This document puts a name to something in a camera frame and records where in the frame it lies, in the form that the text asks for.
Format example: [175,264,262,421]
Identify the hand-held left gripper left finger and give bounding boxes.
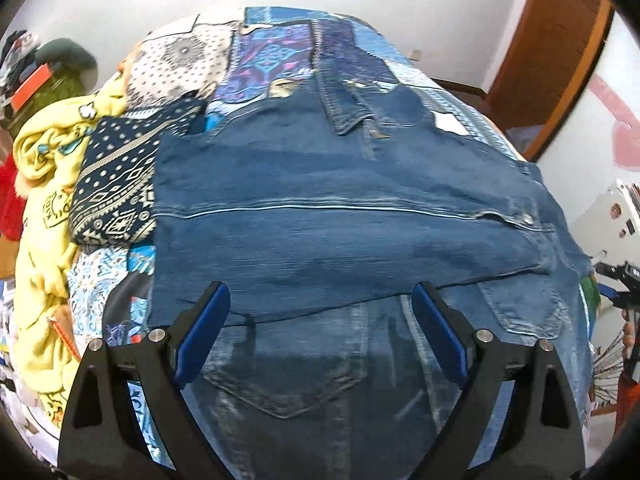
[57,281,236,480]

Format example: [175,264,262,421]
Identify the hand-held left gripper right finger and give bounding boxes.
[406,281,587,480]

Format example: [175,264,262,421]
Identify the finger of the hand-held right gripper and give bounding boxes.
[592,259,640,311]

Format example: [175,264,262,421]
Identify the blue denim jeans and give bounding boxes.
[148,76,596,480]

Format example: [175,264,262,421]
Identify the white appliance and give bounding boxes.
[570,180,640,267]

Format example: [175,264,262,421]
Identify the navy patterned cloth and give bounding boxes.
[68,96,208,250]

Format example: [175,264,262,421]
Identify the yellow printed garment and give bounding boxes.
[12,71,132,417]

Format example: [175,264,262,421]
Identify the red fuzzy cloth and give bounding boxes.
[0,154,26,242]

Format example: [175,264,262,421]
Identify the brown wooden door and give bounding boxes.
[484,0,615,163]

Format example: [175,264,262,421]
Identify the white dotted cloth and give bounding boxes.
[122,14,246,112]

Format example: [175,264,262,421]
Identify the blue patchwork bed sheet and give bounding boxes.
[67,6,603,466]

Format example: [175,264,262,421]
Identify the green knitted garment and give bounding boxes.
[30,39,98,111]

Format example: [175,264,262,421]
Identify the pink wall sticker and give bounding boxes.
[586,72,640,168]

